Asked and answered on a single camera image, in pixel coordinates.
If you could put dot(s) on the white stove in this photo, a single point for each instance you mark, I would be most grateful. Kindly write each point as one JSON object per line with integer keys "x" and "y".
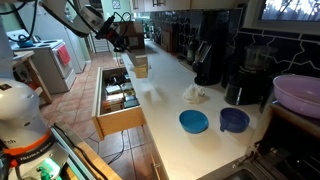
{"x": 53, "y": 66}

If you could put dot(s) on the white refrigerator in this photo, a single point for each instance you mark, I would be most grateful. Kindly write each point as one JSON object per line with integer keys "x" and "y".
{"x": 75, "y": 50}

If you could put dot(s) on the orange and white box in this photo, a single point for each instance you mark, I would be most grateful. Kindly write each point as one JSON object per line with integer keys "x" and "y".
{"x": 113, "y": 99}

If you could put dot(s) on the brown wooden board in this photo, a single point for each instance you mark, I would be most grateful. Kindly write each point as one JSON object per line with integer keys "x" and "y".
{"x": 168, "y": 38}

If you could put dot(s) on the black dish rack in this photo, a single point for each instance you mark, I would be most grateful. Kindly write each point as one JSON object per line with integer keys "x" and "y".
{"x": 293, "y": 150}

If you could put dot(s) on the wooden cart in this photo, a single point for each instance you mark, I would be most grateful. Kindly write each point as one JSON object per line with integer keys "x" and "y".
{"x": 31, "y": 80}

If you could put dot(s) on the white slatted vent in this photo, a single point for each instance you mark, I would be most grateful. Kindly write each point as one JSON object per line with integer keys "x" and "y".
{"x": 100, "y": 45}

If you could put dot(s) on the red towel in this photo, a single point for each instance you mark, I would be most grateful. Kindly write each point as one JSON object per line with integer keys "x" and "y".
{"x": 64, "y": 55}

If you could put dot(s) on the wooden drawer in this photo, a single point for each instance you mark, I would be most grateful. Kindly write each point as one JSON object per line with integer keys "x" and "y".
{"x": 116, "y": 121}

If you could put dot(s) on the small white box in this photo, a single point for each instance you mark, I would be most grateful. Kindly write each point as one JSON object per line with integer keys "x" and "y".
{"x": 113, "y": 89}

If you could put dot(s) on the blue bowl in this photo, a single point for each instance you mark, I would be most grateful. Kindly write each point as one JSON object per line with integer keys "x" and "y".
{"x": 193, "y": 121}

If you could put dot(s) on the purple bowl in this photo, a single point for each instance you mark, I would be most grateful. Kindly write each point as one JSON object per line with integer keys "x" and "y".
{"x": 296, "y": 95}

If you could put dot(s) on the metal sink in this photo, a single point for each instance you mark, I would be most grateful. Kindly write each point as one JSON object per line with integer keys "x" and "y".
{"x": 240, "y": 172}

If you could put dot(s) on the dark bottle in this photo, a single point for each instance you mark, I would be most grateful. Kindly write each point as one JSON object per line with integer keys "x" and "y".
{"x": 190, "y": 51}

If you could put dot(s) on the window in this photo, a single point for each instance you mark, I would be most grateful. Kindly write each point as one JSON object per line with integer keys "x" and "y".
{"x": 290, "y": 11}

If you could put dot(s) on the cardboard box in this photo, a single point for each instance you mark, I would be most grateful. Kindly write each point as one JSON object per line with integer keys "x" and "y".
{"x": 135, "y": 35}

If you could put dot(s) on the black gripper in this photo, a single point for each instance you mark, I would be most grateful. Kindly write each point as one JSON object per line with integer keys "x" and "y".
{"x": 111, "y": 33}

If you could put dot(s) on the dark blue box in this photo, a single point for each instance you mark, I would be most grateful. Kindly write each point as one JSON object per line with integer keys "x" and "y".
{"x": 131, "y": 101}

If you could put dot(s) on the teal kettle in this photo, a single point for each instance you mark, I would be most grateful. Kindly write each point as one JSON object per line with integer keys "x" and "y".
{"x": 24, "y": 42}

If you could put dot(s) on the black blender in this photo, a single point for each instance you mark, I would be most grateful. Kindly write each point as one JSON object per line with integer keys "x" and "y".
{"x": 248, "y": 76}

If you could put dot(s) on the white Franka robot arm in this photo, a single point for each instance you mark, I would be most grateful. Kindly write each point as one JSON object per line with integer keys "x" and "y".
{"x": 20, "y": 110}

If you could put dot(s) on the wooden robot mount platform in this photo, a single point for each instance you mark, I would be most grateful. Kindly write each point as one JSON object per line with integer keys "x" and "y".
{"x": 86, "y": 156}

